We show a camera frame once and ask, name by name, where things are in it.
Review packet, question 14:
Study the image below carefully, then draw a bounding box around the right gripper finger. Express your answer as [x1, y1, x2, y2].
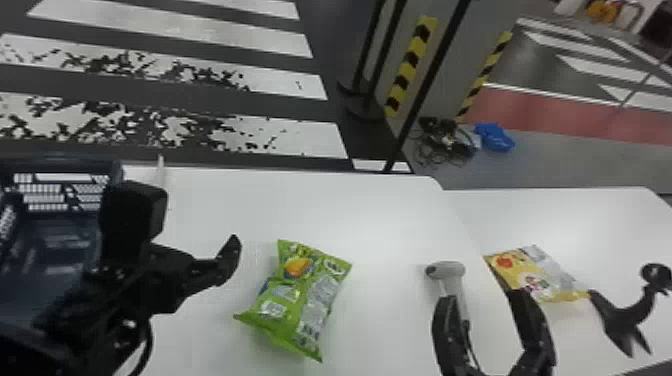
[430, 294, 483, 376]
[505, 286, 558, 376]

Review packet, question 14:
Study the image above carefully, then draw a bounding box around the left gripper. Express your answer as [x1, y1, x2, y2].
[86, 233, 244, 318]

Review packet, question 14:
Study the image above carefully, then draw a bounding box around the hand scanner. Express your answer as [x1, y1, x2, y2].
[424, 260, 471, 321]

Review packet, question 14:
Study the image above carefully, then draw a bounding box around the yellow snack packet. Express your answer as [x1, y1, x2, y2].
[483, 243, 592, 305]

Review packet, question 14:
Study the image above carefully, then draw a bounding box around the green snack packet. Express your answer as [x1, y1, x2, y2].
[233, 238, 353, 364]

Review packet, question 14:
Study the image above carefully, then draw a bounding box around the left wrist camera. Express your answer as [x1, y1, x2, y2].
[97, 180, 170, 261]

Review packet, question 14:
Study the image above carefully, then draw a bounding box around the black cable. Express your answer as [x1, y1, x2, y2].
[412, 115, 480, 168]

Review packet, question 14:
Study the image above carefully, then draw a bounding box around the yellow black striped post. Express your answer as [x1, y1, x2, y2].
[383, 15, 441, 120]
[454, 29, 514, 123]

